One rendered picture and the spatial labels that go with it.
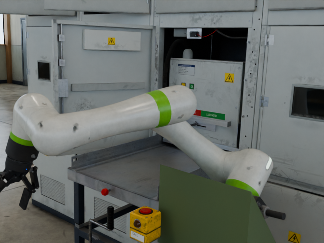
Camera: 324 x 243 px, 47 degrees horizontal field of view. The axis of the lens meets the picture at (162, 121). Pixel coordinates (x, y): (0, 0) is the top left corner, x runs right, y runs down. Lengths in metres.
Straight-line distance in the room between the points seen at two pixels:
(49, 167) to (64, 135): 2.34
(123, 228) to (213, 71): 1.32
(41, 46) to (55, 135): 2.28
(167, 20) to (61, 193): 1.71
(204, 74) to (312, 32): 0.64
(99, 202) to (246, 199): 1.87
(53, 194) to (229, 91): 1.88
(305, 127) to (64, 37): 1.32
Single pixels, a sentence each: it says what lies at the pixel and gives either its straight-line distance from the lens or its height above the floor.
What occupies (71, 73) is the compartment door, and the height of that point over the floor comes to 1.30.
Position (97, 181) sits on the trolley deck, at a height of 0.84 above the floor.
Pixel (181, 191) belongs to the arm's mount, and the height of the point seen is 0.98.
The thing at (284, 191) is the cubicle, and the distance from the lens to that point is 2.01.
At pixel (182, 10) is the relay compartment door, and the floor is 1.66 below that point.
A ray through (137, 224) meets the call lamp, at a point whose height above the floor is 0.87.
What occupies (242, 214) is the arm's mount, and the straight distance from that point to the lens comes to 1.21.
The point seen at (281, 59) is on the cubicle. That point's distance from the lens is 1.91.
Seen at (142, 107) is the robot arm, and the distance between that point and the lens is 1.10.
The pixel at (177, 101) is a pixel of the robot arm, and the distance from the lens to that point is 1.16.
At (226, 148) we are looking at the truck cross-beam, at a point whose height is 0.91.
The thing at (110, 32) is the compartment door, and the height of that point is 1.53.
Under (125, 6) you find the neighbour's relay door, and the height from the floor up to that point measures 1.68.
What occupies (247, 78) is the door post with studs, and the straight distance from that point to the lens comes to 2.01.
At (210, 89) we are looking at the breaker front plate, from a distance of 2.17.
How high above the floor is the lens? 1.47
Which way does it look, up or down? 12 degrees down
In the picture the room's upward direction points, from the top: 2 degrees clockwise
